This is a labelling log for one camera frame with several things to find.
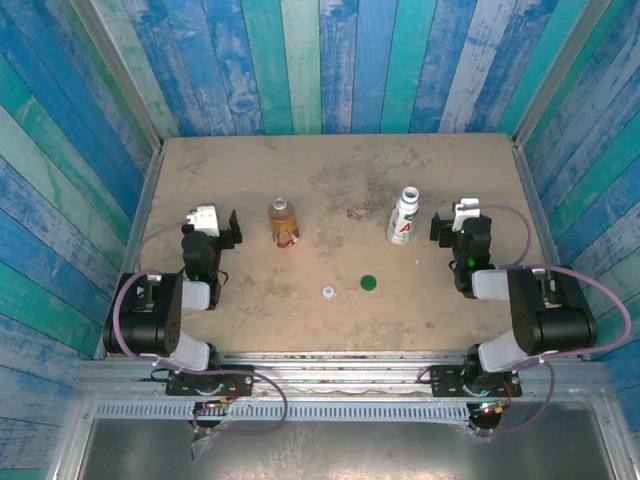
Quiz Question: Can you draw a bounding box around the amber tea bottle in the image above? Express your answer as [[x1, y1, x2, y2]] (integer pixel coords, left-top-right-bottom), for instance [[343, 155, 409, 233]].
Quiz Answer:
[[268, 197, 303, 250]]

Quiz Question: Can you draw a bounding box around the grey metal sheet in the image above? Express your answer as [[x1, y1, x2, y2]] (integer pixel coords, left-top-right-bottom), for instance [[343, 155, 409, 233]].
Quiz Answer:
[[79, 417, 616, 480]]

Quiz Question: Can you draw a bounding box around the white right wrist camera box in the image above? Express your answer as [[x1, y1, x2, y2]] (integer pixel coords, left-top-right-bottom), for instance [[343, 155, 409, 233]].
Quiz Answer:
[[452, 198, 482, 232]]

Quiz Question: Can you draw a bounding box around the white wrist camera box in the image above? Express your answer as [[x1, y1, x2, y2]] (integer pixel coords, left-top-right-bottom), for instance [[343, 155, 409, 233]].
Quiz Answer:
[[452, 198, 482, 232], [186, 203, 220, 237]]

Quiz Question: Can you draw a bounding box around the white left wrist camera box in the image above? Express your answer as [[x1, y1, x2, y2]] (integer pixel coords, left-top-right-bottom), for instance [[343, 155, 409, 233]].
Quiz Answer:
[[186, 203, 220, 237]]

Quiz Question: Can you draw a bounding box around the aluminium table side rail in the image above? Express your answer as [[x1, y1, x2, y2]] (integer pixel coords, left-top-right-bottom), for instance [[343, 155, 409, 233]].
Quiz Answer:
[[512, 142, 592, 360], [93, 147, 166, 360]]

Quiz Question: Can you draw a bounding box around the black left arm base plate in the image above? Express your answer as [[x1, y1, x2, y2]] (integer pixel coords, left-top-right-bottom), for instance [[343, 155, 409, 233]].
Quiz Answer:
[[166, 364, 255, 397]]

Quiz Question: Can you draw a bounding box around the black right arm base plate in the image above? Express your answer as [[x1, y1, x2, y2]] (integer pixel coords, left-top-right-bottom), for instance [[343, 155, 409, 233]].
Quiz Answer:
[[430, 364, 522, 399]]

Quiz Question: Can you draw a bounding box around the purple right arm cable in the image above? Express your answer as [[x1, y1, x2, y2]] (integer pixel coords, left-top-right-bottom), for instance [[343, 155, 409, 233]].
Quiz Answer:
[[462, 202, 632, 436]]

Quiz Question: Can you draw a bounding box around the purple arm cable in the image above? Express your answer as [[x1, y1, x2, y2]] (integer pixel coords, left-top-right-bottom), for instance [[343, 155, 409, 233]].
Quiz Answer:
[[462, 202, 632, 436], [112, 219, 289, 435]]

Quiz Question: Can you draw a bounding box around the aluminium mounting rail frame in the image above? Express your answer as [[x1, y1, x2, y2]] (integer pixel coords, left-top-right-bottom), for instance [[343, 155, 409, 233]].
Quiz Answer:
[[74, 352, 616, 407]]

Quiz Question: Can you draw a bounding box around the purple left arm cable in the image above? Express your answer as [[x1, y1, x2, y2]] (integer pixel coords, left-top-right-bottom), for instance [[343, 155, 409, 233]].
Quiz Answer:
[[112, 219, 289, 435]]

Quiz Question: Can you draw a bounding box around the aluminium corner post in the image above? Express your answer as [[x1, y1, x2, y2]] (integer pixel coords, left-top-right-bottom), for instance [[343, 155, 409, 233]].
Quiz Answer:
[[512, 0, 615, 146], [69, 0, 165, 151]]

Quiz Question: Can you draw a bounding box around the slotted grey cable duct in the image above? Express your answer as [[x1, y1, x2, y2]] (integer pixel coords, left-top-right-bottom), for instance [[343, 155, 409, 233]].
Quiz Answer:
[[94, 402, 471, 422]]

